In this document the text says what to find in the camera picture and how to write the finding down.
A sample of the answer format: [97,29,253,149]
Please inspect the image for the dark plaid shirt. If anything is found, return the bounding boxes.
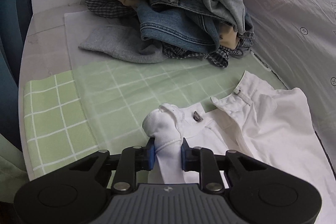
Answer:
[79,0,247,68]

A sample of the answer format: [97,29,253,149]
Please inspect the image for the blue denim jeans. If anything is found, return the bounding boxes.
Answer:
[136,0,255,55]

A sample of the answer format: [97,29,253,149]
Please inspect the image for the green checkered tablecloth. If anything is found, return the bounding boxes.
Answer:
[23,54,284,177]

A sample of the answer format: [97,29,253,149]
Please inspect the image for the grey carrot-print storage bag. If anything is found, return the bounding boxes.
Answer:
[217,0,336,135]

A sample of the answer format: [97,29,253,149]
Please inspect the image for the white trousers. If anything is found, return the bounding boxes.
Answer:
[142,72,335,223]

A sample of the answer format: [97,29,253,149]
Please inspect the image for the beige garment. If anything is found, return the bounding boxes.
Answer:
[117,0,239,50]

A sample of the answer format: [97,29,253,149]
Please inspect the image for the blue chair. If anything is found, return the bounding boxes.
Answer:
[1,0,33,151]

